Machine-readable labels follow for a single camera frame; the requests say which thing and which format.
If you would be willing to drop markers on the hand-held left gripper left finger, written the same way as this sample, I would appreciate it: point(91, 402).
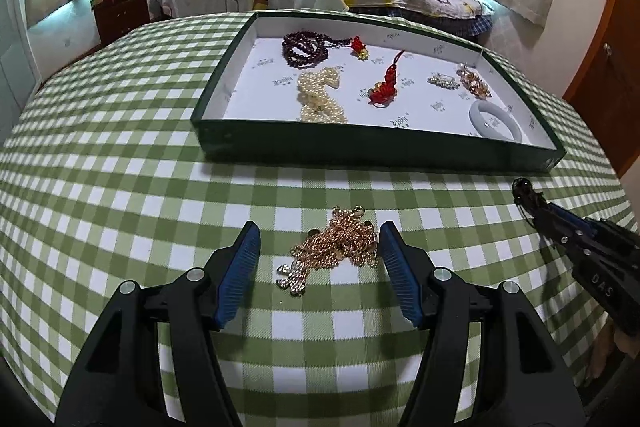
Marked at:
point(237, 277)

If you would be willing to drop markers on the dark wooden nightstand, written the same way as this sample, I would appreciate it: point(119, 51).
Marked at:
point(120, 14)

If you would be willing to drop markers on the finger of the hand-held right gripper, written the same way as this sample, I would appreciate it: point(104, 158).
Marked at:
point(560, 234)
point(567, 219)

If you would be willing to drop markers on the red knot pendant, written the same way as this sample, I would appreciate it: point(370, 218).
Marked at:
point(387, 84)

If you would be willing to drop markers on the white jade bangle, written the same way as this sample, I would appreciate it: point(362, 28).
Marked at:
point(477, 127)

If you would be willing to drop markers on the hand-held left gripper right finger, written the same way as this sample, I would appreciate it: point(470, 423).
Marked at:
point(402, 277)

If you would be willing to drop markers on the clear crystal brooch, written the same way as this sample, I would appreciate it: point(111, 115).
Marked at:
point(442, 81)

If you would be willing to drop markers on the green box with white inside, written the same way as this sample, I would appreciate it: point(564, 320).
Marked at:
point(270, 97)

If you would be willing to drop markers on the black hair clip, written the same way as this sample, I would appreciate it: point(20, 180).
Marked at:
point(524, 189)

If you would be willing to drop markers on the small red and gold ornament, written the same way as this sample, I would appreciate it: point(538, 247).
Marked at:
point(357, 44)

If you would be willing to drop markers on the green checked tablecloth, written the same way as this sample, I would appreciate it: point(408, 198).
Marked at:
point(125, 157)

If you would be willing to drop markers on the brown wooden door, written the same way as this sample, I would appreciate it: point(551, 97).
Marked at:
point(610, 82)

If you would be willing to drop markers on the person's right hand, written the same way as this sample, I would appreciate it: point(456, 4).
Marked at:
point(606, 347)

